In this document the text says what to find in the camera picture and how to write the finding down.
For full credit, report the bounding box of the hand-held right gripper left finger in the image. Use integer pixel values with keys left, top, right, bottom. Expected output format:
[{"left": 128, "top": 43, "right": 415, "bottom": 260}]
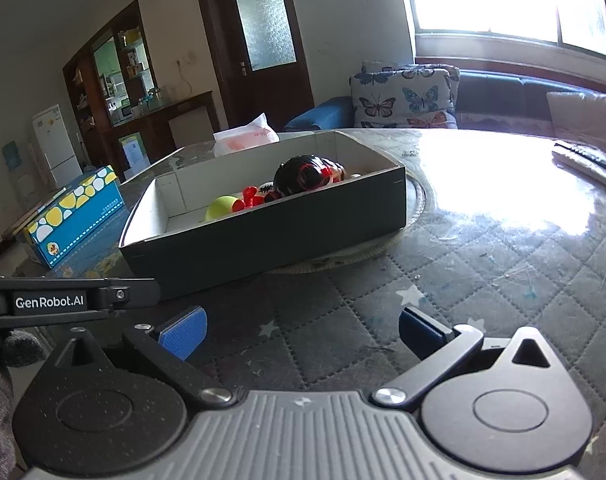
[{"left": 53, "top": 305, "right": 236, "bottom": 409}]

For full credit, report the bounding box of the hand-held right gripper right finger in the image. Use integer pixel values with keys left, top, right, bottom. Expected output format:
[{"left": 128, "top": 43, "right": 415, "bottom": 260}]
[{"left": 372, "top": 306, "right": 564, "bottom": 408}]

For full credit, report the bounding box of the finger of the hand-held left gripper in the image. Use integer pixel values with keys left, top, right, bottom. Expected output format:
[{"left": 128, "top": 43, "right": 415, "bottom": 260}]
[{"left": 108, "top": 279, "right": 162, "bottom": 312}]

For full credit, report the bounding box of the green toy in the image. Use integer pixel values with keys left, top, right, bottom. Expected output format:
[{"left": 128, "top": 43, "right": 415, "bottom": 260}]
[{"left": 205, "top": 195, "right": 246, "bottom": 222}]

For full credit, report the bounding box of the black and white cardboard box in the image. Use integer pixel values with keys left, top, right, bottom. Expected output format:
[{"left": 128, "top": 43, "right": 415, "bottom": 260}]
[{"left": 119, "top": 130, "right": 408, "bottom": 301}]

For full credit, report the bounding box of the red toy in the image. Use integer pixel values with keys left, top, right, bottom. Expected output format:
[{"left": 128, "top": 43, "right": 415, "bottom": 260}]
[{"left": 240, "top": 186, "right": 266, "bottom": 209}]

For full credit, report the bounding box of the black-haired doll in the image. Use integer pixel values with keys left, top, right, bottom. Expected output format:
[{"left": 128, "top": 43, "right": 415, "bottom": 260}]
[{"left": 273, "top": 155, "right": 348, "bottom": 198}]

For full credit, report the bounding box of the person's left hand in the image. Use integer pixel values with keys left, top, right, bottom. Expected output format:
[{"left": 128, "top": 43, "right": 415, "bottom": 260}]
[{"left": 0, "top": 332, "right": 48, "bottom": 480}]

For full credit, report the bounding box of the grey quilted star table cloth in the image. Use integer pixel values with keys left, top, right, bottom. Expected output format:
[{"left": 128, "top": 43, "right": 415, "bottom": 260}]
[{"left": 13, "top": 127, "right": 606, "bottom": 461}]

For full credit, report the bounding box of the blue and yellow tissue box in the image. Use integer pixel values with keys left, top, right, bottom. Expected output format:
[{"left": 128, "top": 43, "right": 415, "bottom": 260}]
[{"left": 24, "top": 165, "right": 125, "bottom": 268}]

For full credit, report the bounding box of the white refrigerator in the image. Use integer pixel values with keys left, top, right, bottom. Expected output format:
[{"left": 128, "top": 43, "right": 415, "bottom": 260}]
[{"left": 31, "top": 104, "right": 84, "bottom": 188}]

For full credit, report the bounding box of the dark wooden cabinet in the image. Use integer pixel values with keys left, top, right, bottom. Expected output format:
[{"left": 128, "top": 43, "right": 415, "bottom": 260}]
[{"left": 63, "top": 0, "right": 221, "bottom": 171}]

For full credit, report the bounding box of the white and orange plastic packet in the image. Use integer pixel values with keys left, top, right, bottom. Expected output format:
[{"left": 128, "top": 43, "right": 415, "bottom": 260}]
[{"left": 213, "top": 113, "right": 280, "bottom": 157}]

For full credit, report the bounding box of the silver remote control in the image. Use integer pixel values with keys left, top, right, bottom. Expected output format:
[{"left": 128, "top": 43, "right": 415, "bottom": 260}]
[{"left": 552, "top": 149, "right": 606, "bottom": 191}]

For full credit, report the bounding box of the butterfly print pillow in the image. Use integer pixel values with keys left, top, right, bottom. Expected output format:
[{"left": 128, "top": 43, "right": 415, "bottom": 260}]
[
  {"left": 362, "top": 60, "right": 461, "bottom": 81},
  {"left": 350, "top": 69, "right": 458, "bottom": 129}
]

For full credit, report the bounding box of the blue sofa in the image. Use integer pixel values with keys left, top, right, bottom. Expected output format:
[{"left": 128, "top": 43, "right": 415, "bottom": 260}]
[{"left": 283, "top": 67, "right": 606, "bottom": 136}]

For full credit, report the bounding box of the dark remote control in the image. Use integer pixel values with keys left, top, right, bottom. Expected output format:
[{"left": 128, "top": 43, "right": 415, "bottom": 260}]
[{"left": 554, "top": 140, "right": 606, "bottom": 177}]

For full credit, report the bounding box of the grey pillow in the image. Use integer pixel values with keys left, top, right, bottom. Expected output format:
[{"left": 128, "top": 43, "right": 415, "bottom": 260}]
[{"left": 546, "top": 91, "right": 606, "bottom": 138}]

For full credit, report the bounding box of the dark wooden door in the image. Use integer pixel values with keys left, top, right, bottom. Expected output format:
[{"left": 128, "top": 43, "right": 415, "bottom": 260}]
[{"left": 192, "top": 0, "right": 316, "bottom": 131}]

